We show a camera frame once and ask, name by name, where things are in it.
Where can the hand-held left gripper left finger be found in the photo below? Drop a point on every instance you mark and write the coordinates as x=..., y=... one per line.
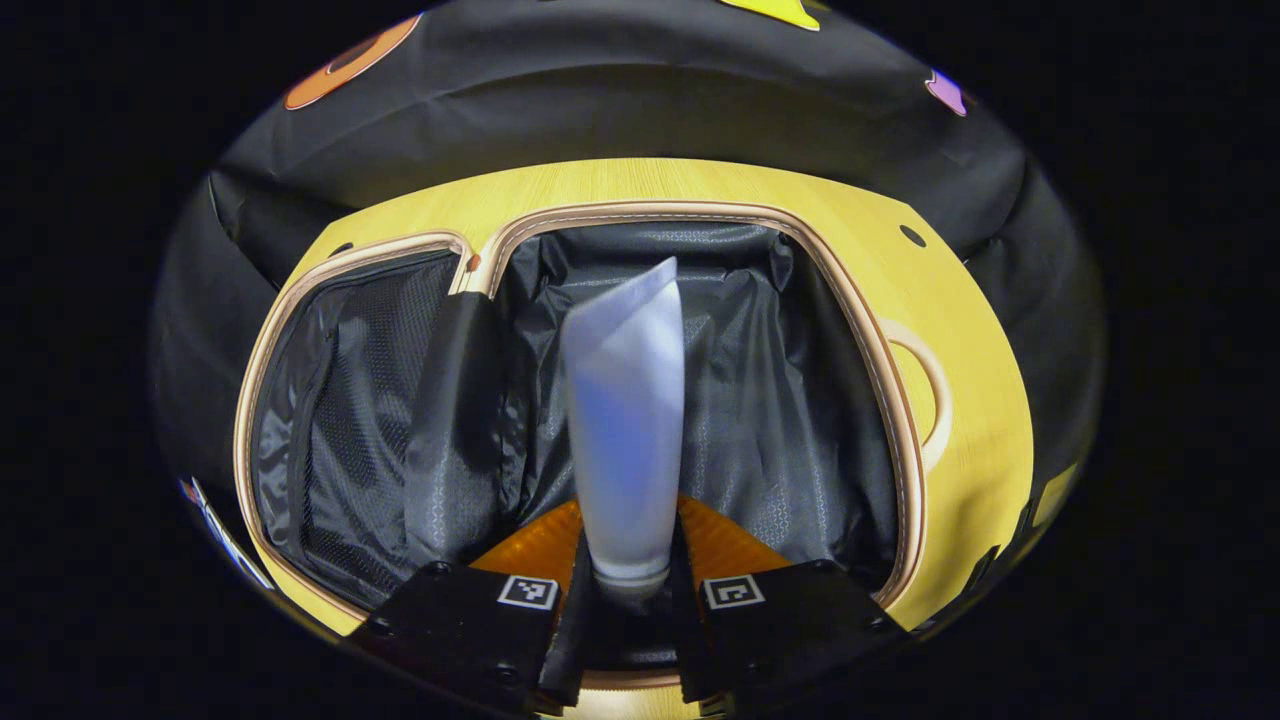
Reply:
x=450, y=630

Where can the white skin care tube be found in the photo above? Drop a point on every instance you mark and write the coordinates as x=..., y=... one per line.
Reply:
x=625, y=420

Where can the white device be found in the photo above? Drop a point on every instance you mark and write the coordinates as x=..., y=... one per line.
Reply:
x=225, y=540

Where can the pink suitcase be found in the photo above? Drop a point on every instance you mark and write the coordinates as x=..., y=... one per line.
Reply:
x=780, y=400

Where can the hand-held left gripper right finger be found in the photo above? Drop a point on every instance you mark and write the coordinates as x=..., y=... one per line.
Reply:
x=800, y=625

